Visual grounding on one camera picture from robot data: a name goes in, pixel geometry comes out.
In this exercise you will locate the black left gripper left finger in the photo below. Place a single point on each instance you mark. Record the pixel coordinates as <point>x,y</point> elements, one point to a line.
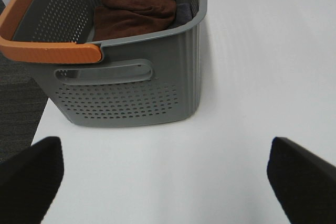
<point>30,181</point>

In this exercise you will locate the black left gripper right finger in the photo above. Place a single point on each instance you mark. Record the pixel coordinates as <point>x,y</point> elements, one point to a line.
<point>303,183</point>

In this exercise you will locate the grey perforated plastic basket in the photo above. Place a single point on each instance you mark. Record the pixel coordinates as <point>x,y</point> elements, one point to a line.
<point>140,80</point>

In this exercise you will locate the brown towel in basket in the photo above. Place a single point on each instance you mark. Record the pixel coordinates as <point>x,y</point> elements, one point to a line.
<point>115,19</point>

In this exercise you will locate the grey towel in basket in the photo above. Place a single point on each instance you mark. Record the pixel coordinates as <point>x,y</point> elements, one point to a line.
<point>183,15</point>

